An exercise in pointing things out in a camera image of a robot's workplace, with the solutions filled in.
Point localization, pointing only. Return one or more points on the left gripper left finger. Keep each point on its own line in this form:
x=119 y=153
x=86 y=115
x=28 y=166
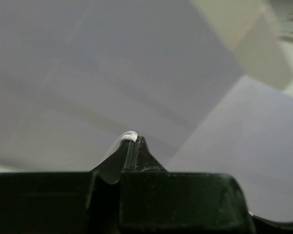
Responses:
x=114 y=164

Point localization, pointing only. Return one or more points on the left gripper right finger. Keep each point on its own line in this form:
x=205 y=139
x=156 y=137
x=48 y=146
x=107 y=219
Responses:
x=144 y=161

